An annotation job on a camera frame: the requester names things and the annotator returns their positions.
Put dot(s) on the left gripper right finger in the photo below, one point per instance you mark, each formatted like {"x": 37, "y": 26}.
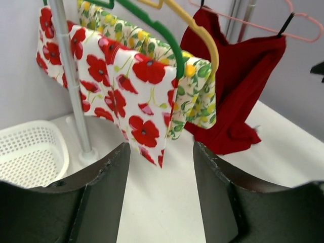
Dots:
{"x": 239, "y": 207}

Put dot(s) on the red skirt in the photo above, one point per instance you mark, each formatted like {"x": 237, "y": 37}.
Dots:
{"x": 244, "y": 69}

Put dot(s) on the white metal clothes rack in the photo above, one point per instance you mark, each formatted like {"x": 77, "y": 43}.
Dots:
{"x": 54, "y": 55}

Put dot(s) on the green hanger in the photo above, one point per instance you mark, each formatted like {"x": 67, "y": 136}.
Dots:
{"x": 144, "y": 17}

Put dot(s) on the red flower print garment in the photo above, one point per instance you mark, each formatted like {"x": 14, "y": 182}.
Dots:
{"x": 126, "y": 87}

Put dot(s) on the lemon print garment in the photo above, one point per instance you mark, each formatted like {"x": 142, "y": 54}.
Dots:
{"x": 195, "y": 102}

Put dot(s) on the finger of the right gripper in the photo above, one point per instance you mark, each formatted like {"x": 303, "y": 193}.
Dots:
{"x": 318, "y": 69}

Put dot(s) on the yellow wooden hanger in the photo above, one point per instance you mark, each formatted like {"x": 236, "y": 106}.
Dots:
{"x": 200, "y": 31}

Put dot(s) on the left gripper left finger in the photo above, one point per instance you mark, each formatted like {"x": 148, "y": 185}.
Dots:
{"x": 83, "y": 207}

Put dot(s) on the white plastic basket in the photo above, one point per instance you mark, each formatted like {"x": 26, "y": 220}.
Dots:
{"x": 33, "y": 154}

